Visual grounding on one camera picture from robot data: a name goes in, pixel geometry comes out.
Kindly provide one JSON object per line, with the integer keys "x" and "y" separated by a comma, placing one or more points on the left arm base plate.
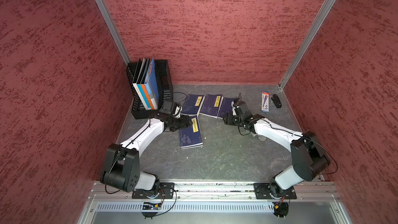
{"x": 161, "y": 191}

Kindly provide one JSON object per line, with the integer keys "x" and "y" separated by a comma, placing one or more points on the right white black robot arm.
{"x": 308, "y": 157}

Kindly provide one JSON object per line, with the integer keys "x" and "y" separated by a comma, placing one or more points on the small black device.
{"x": 276, "y": 100}

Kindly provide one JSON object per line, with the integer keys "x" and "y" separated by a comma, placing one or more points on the aluminium rail frame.
{"x": 224, "y": 191}

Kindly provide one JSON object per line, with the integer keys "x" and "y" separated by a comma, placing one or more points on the blue book back left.
{"x": 192, "y": 105}

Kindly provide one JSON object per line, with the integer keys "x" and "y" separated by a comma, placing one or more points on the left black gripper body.
{"x": 179, "y": 123}

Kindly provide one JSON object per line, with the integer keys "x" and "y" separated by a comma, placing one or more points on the white teal upright book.
{"x": 138, "y": 75}

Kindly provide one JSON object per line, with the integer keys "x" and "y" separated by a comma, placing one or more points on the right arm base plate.
{"x": 267, "y": 191}

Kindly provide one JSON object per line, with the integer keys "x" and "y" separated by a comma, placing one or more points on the black mesh file basket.
{"x": 165, "y": 88}

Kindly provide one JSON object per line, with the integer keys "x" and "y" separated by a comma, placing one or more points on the slotted cable duct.
{"x": 188, "y": 207}

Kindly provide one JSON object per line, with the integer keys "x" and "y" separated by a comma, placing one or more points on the blue orange upright folder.
{"x": 149, "y": 87}

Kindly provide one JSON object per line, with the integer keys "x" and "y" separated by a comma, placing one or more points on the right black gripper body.
{"x": 234, "y": 120}

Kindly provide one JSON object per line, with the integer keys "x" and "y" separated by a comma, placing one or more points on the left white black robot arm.
{"x": 121, "y": 167}

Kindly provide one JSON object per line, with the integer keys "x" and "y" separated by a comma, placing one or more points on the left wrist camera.
{"x": 171, "y": 108}

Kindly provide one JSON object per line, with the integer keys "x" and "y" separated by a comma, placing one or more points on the purple book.
{"x": 211, "y": 105}
{"x": 226, "y": 106}
{"x": 191, "y": 136}

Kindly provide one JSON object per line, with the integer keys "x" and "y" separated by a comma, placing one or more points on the white blue pen box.
{"x": 265, "y": 102}

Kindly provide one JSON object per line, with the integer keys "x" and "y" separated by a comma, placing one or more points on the grey fluffy cleaning cloth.
{"x": 260, "y": 137}

